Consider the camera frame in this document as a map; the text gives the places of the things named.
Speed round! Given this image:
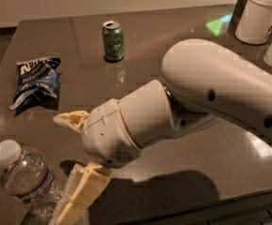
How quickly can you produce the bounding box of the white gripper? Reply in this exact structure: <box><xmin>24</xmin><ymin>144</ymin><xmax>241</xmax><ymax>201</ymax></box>
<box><xmin>49</xmin><ymin>98</ymin><xmax>143</xmax><ymax>225</ymax></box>

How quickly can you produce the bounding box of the clear plastic water bottle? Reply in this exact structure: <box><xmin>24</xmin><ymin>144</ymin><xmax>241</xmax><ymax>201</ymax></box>
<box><xmin>0</xmin><ymin>140</ymin><xmax>63</xmax><ymax>225</ymax></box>

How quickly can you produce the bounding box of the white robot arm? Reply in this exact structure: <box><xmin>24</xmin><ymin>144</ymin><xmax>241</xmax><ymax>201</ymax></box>
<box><xmin>50</xmin><ymin>38</ymin><xmax>272</xmax><ymax>225</ymax></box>

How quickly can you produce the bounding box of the blue potato chip bag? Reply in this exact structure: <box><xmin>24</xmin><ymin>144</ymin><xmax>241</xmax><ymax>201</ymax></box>
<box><xmin>9</xmin><ymin>56</ymin><xmax>61</xmax><ymax>110</ymax></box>

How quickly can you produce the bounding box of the green soda can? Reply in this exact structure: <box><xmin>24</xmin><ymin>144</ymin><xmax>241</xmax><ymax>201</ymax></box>
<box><xmin>102</xmin><ymin>21</ymin><xmax>124</xmax><ymax>62</ymax></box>

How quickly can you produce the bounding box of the white lidded canister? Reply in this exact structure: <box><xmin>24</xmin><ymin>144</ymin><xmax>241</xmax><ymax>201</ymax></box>
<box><xmin>234</xmin><ymin>0</ymin><xmax>272</xmax><ymax>45</ymax></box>

